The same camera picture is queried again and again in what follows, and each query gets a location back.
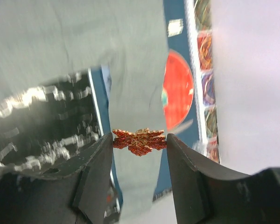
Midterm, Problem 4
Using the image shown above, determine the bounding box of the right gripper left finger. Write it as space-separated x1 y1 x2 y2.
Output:
0 133 113 224

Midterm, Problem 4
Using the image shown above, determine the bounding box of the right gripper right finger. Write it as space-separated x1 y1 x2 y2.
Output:
167 133 280 224

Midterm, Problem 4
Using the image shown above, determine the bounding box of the orange flower brooch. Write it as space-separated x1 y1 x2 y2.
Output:
112 128 167 156

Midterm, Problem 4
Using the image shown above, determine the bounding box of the grey button shirt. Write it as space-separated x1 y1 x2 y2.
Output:
0 0 168 218

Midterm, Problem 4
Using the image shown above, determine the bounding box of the silver knife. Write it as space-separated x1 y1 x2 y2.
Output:
170 119 193 135

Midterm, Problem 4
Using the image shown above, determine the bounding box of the red and teal plate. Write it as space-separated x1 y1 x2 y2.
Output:
161 50 194 131

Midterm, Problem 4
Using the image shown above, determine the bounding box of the blue patterned placemat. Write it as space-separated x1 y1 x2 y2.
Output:
94 0 220 218

